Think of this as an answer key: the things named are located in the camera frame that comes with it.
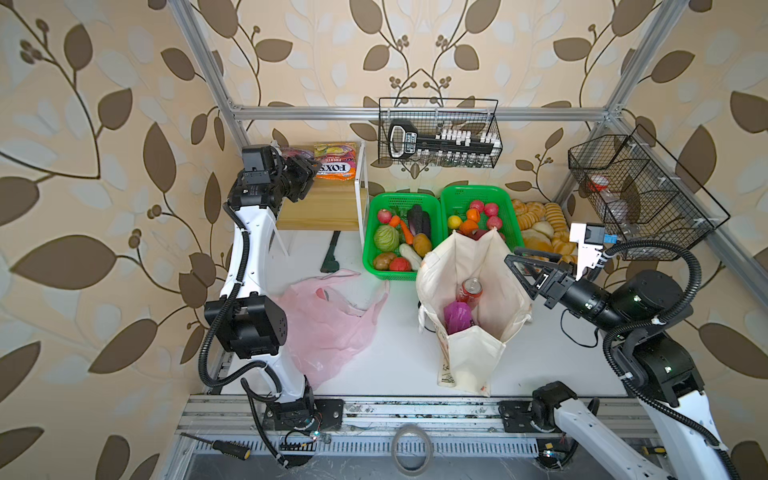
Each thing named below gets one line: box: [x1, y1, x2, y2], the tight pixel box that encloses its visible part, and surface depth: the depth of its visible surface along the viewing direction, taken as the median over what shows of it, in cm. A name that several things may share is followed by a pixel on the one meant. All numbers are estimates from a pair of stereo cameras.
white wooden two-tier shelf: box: [276, 142, 370, 257], surface depth 84 cm
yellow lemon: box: [448, 215, 462, 230], surface depth 113 cm
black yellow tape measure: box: [417, 300, 425, 330], surface depth 68 cm
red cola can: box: [456, 277, 483, 309], surface depth 88 cm
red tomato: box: [389, 257, 412, 272], surface depth 98 cm
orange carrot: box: [389, 215, 414, 245], surface depth 114 cm
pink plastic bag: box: [273, 269, 390, 390], surface depth 89 cm
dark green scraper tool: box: [320, 230, 341, 273], surface depth 107 cm
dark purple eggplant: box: [407, 204, 431, 238], surface depth 113 cm
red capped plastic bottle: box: [588, 174, 609, 192], surface depth 84 cm
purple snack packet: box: [444, 300, 473, 335], surface depth 79 cm
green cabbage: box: [373, 224, 400, 253], surface depth 104 cm
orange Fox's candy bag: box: [314, 142, 357, 181], surface depth 86 cm
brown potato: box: [374, 252, 396, 271], surface depth 101 cm
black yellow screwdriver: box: [180, 432, 251, 461], surface depth 70 cm
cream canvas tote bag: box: [416, 228, 532, 397], surface depth 79 cm
